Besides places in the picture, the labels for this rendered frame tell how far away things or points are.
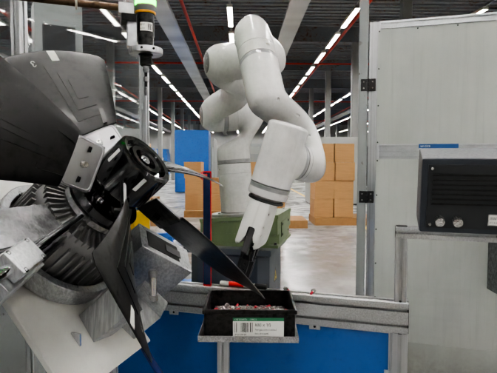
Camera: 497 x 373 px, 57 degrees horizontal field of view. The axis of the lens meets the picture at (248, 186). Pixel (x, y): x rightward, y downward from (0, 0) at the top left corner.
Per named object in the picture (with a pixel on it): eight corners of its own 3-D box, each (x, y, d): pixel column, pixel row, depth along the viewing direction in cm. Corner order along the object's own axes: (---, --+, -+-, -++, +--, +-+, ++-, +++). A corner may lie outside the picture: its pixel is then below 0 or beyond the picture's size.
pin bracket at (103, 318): (78, 315, 86) (109, 288, 84) (97, 309, 91) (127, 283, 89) (93, 343, 85) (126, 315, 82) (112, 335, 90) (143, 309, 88)
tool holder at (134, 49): (119, 48, 90) (118, -2, 90) (117, 56, 97) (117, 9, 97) (165, 52, 93) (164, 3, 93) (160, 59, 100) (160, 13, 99)
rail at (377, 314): (100, 303, 141) (100, 277, 141) (108, 299, 145) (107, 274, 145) (408, 334, 116) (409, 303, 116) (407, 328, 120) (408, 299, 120)
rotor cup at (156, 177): (59, 190, 80) (107, 142, 77) (84, 162, 94) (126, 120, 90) (121, 243, 85) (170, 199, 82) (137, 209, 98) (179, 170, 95)
